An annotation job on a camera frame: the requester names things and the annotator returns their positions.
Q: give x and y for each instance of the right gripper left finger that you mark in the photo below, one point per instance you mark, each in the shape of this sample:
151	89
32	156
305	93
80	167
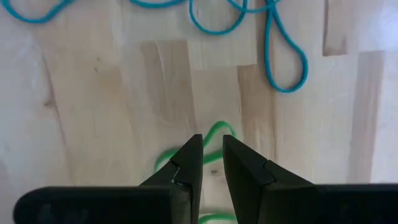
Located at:
174	202

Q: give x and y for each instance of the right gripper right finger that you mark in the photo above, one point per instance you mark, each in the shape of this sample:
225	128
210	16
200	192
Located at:
264	199

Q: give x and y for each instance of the green rubber band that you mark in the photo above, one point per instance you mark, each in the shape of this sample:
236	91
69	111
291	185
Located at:
217	216
221	124

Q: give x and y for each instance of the blue rubber band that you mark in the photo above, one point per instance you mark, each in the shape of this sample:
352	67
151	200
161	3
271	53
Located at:
287	90
37	21

